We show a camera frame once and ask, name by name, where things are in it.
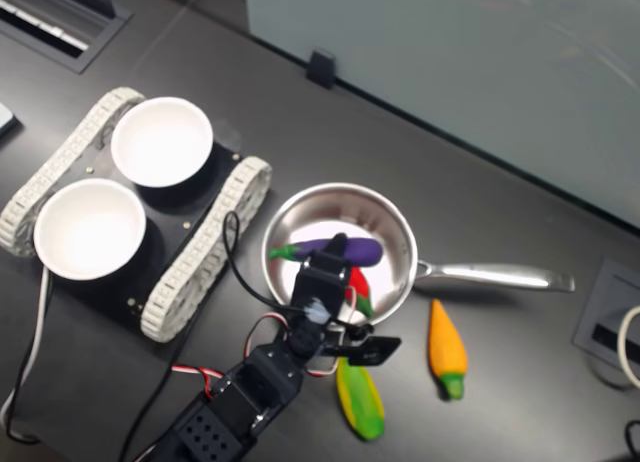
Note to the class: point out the purple toy aubergine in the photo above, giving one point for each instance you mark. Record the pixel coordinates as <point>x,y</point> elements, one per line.
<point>362,252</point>

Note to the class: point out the yellow green toy corn cob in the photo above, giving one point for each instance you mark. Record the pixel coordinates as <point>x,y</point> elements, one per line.
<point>360,402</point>

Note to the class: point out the orange toy carrot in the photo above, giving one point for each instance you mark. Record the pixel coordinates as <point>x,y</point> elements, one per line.
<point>447,347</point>

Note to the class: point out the pale grey putty lump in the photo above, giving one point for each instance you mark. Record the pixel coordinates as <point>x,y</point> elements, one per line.
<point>316,312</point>

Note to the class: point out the red toy chilli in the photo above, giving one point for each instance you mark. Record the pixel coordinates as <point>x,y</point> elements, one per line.
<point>361,287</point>

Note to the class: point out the small white-tracked vehicle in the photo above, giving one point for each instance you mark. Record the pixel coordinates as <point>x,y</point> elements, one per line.
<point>245,182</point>

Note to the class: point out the white bowl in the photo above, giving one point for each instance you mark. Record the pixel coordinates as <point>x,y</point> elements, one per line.
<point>90,229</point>
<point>160,142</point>

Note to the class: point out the frosted glass partition panel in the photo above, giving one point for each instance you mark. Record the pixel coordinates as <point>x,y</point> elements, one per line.
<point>450,57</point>

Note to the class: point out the black gripper camera board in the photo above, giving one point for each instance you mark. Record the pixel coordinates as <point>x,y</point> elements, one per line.
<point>372,352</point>

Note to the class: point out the black partition bracket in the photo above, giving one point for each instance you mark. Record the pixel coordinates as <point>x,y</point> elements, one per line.
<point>320,67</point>

